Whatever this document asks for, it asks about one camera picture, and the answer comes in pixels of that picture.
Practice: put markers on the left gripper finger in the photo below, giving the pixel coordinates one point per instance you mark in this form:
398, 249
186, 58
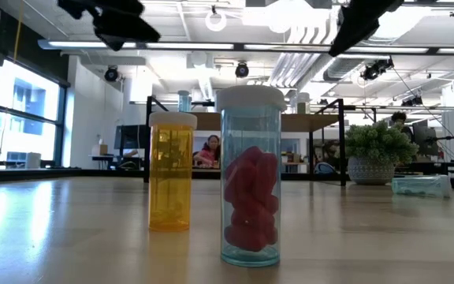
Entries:
132, 27
110, 42

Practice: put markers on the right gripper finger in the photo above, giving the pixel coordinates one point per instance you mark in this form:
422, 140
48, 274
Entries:
351, 35

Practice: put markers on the orange pill bottle white cap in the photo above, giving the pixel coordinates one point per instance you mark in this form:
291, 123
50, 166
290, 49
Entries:
170, 177

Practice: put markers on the teal pill bottle white cap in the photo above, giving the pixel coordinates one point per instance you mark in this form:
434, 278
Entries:
420, 186

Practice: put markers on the blue bottle with red pills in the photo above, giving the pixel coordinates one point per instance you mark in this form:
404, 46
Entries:
250, 197

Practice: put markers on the wooden shelf with black legs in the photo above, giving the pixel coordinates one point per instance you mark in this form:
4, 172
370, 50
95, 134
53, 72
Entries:
207, 122

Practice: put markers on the black ceiling spotlight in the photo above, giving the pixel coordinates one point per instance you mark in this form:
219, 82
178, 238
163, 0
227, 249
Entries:
371, 72
111, 74
242, 70

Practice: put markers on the long ceiling light bar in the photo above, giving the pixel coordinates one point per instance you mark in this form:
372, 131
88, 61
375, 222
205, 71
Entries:
191, 45

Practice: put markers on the black computer monitor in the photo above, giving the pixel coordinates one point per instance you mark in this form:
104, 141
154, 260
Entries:
130, 136
426, 136

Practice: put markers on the person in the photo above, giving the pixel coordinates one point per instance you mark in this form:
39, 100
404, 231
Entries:
331, 152
210, 152
399, 118

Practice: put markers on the cardboard box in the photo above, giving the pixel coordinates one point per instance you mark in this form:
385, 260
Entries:
100, 150

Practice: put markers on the green plant in grey pot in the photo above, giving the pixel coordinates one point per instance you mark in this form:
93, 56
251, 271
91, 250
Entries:
373, 146

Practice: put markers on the white box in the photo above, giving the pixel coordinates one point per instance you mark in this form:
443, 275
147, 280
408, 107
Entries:
33, 160

